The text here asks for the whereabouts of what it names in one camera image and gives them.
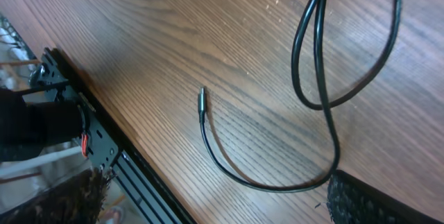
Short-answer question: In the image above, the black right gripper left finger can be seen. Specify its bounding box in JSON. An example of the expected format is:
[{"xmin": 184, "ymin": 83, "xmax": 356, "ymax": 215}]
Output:
[{"xmin": 1, "ymin": 169, "xmax": 111, "ymax": 224}]

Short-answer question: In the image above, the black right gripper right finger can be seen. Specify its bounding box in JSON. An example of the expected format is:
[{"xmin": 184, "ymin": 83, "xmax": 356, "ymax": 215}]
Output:
[{"xmin": 326, "ymin": 170, "xmax": 441, "ymax": 224}]

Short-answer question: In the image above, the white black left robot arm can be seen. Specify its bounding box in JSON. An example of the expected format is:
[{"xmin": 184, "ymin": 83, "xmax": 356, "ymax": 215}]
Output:
[{"xmin": 1, "ymin": 88, "xmax": 89, "ymax": 162}]

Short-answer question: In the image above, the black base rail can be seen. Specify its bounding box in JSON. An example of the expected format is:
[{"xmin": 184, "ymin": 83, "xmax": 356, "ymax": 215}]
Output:
[{"xmin": 31, "ymin": 49, "xmax": 194, "ymax": 223}]

